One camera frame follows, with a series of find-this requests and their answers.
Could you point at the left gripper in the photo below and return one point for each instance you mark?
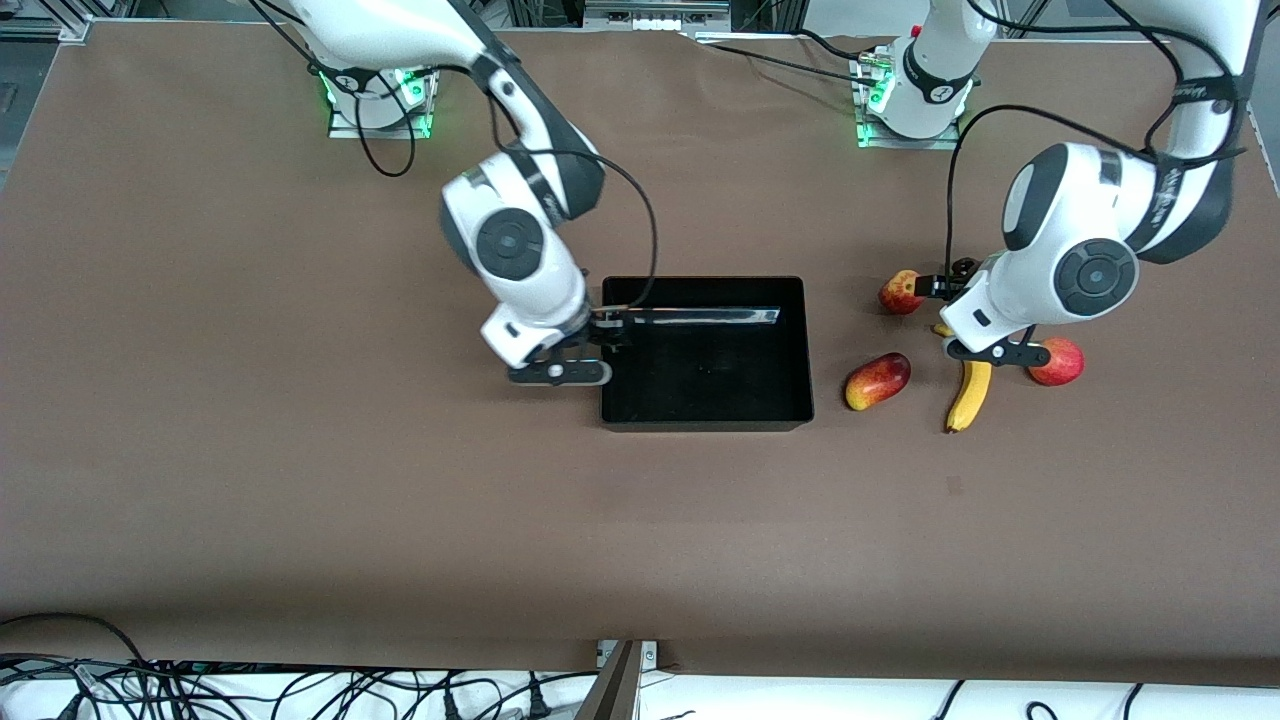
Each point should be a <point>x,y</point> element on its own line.
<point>948,288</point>

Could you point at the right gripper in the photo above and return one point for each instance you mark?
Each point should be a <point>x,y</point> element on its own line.
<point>606,327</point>

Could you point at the yellow banana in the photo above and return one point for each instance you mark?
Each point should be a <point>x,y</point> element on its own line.
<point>970,395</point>

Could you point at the red yellow apple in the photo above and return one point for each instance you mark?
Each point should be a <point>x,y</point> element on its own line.
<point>898,293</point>

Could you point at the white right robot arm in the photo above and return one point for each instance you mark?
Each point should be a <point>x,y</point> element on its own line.
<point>510,245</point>

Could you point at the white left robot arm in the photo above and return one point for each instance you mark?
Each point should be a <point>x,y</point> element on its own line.
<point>1090,270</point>

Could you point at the black rectangular box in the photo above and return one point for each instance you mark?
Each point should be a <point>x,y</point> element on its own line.
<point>700,380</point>

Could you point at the dark purple mangosteen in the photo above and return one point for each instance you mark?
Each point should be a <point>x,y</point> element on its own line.
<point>966,266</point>

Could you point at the red yellow mango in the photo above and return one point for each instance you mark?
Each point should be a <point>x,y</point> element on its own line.
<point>877,381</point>

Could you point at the brown table cover sheet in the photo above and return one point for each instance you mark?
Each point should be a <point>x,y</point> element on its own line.
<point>300,450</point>

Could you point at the small metal bracket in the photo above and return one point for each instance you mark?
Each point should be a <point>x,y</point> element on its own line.
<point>648,655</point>

